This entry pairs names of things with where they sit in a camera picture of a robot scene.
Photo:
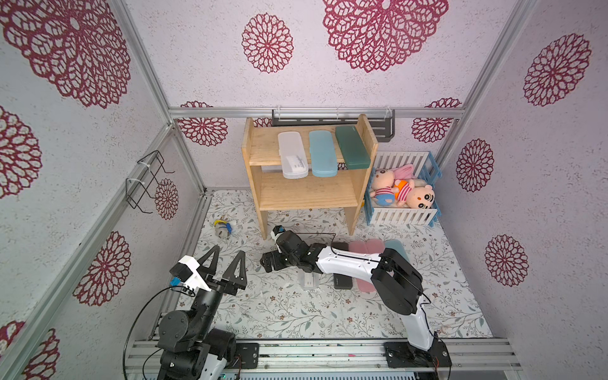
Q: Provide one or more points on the small toy figure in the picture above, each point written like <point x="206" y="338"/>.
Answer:
<point x="223" y="229"/>

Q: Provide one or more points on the black pencil case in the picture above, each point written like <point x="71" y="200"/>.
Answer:
<point x="342" y="282"/>

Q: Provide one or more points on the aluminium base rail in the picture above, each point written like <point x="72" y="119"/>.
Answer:
<point x="366" y="359"/>

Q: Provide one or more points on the pink pencil case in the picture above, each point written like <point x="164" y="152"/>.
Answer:
<point x="361" y="247"/>
<point x="375" y="246"/>

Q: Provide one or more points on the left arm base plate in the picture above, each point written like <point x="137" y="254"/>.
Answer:
<point x="246" y="356"/>

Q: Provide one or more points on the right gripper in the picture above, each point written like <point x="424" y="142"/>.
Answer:
<point x="275" y="259"/>

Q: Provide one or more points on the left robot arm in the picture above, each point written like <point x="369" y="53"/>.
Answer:
<point x="190" y="347"/>

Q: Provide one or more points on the dark green pencil case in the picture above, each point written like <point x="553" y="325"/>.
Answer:
<point x="352" y="148"/>

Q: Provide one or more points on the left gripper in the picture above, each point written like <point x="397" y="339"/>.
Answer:
<point x="229" y="286"/>

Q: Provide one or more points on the teal pencil case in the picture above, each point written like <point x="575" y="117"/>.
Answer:
<point x="396" y="245"/>

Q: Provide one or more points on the light blue pencil case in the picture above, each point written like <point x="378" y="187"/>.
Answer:
<point x="323" y="155"/>

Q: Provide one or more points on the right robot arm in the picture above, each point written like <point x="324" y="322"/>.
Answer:
<point x="396" y="281"/>

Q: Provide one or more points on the black wire wall rack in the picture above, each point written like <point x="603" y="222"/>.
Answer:
<point x="137" y="188"/>

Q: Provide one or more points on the cartoon boy plush toy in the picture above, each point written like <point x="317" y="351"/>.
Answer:
<point x="415" y="194"/>

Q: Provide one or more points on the wooden two-tier shelf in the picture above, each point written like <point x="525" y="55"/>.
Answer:
<point x="273" y="192"/>

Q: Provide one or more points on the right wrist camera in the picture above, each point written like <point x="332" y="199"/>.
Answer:
<point x="276" y="232"/>

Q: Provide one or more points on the white blue toy crib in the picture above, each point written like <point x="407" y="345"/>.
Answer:
<point x="425" y="168"/>

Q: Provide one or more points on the pink pig plush toy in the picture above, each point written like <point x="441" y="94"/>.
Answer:
<point x="387" y="183"/>

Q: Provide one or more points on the dark grey wall shelf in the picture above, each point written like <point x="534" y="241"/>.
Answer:
<point x="382" y="127"/>

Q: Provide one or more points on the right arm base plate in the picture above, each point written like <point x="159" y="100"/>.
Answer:
<point x="403" y="355"/>

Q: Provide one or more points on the frosted white pencil case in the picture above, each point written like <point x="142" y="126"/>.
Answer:
<point x="293" y="157"/>
<point x="308" y="281"/>

